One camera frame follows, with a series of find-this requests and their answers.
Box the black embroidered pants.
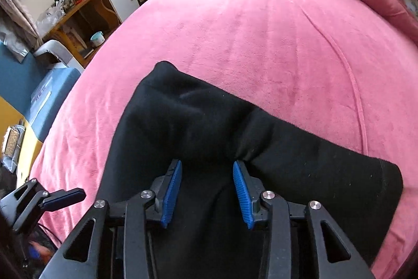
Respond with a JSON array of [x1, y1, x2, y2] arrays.
[[97, 62, 403, 278]]

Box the left hand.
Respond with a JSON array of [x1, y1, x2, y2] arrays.
[[29, 241, 54, 264]]

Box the clear plastic document sleeve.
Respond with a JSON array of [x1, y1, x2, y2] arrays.
[[28, 74, 53, 124]]

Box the blue cushioned armchair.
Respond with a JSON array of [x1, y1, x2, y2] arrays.
[[0, 39, 85, 188]]

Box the small teal white pot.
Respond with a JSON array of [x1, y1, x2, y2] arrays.
[[90, 31, 106, 47]]

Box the white plastic bag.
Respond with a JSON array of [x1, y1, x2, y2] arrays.
[[36, 0, 74, 37]]

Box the left floral curtain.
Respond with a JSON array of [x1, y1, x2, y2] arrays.
[[1, 0, 43, 49]]

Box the pink bed sheet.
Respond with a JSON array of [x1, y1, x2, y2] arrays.
[[31, 0, 417, 278]]

